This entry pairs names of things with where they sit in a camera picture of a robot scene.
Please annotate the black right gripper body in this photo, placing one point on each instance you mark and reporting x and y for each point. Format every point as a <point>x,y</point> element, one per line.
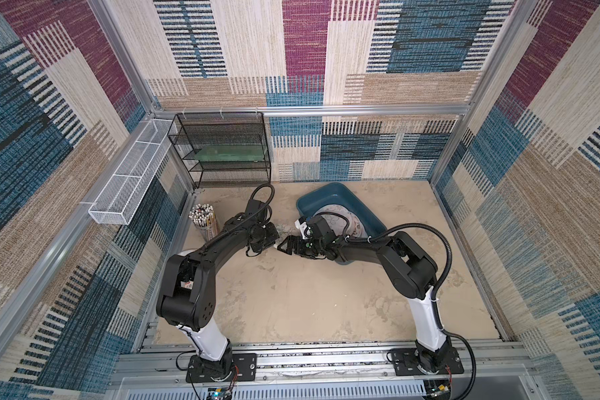
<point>297,245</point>

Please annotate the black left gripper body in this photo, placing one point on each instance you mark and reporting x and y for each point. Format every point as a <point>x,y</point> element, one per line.
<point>267,237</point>

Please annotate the white butterfly coaster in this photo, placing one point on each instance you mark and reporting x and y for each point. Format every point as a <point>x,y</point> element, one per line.
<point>343,221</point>

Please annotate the teal plastic storage box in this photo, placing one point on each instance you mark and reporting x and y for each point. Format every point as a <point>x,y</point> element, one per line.
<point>330,195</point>

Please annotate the green white cabbage coaster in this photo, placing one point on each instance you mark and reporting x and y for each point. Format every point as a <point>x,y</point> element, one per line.
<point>287,245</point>

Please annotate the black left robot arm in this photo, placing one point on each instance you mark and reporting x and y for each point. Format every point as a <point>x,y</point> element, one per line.
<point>187,296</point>

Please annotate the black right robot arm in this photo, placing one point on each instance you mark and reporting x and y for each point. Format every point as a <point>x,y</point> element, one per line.
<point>411,271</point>

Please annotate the cup of coloured pencils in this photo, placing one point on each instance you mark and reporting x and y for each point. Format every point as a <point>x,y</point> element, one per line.
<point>203,217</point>

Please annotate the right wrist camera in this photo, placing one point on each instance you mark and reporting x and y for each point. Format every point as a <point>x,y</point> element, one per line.
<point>316,230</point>

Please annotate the black wire mesh shelf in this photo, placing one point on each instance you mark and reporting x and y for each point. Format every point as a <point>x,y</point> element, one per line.
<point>222,149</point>

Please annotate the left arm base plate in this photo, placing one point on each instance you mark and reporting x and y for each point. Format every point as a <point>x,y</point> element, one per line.
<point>240,367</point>

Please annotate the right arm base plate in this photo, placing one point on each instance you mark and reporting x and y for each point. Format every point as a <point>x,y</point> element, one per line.
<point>421,361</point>

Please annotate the white wire mesh basket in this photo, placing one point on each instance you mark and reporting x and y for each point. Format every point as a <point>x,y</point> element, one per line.
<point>121,196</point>

